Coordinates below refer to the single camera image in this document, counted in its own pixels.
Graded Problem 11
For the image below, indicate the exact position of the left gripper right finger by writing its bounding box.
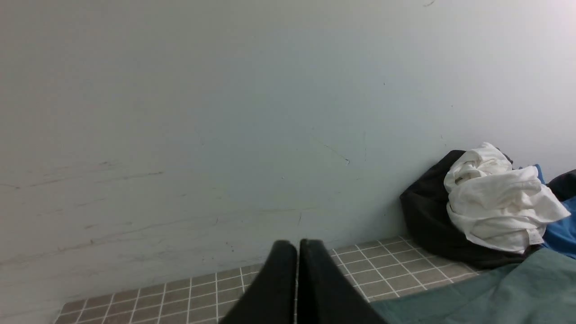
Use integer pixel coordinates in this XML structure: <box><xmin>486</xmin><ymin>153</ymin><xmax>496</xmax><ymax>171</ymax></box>
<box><xmin>298</xmin><ymin>238</ymin><xmax>386</xmax><ymax>324</ymax></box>

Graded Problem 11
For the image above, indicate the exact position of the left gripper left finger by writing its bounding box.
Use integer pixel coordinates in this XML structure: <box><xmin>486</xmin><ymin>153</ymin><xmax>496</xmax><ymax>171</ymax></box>
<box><xmin>220</xmin><ymin>240</ymin><xmax>297</xmax><ymax>324</ymax></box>

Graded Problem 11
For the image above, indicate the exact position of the green long-sleeve top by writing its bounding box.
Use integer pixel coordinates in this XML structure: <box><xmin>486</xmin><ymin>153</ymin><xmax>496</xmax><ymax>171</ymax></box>
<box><xmin>372</xmin><ymin>249</ymin><xmax>576</xmax><ymax>324</ymax></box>

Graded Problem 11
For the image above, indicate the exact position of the grey checked tablecloth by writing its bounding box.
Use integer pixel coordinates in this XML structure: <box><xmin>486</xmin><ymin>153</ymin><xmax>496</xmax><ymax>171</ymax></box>
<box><xmin>54</xmin><ymin>236</ymin><xmax>481</xmax><ymax>324</ymax></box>

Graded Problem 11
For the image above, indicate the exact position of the white crumpled shirt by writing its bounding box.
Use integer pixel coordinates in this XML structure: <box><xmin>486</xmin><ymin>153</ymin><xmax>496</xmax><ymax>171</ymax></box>
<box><xmin>444</xmin><ymin>142</ymin><xmax>570</xmax><ymax>254</ymax></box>

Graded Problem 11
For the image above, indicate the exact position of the blue t-shirt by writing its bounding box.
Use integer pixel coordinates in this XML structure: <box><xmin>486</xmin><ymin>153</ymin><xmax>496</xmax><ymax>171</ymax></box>
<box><xmin>510</xmin><ymin>165</ymin><xmax>575</xmax><ymax>258</ymax></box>

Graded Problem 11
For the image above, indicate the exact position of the dark grey crumpled garment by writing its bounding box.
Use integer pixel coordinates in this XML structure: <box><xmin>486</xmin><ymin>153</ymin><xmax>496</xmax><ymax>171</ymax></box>
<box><xmin>557</xmin><ymin>169</ymin><xmax>576</xmax><ymax>201</ymax></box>

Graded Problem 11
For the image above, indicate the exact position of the black garment by wall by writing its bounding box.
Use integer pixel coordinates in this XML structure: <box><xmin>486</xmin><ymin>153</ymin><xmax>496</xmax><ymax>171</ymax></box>
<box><xmin>400</xmin><ymin>150</ymin><xmax>543</xmax><ymax>270</ymax></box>

